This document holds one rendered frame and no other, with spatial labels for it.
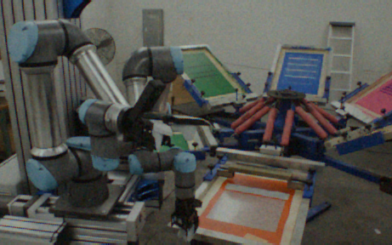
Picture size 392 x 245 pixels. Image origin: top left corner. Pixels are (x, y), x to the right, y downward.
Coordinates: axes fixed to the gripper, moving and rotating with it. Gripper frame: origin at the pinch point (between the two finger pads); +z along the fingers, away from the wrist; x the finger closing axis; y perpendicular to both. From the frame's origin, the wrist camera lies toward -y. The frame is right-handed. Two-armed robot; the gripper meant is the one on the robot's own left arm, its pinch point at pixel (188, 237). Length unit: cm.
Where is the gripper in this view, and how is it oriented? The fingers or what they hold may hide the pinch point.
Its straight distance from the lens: 142.8
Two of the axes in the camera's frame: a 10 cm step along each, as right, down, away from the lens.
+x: 9.2, 1.1, -3.7
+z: 0.0, 9.5, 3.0
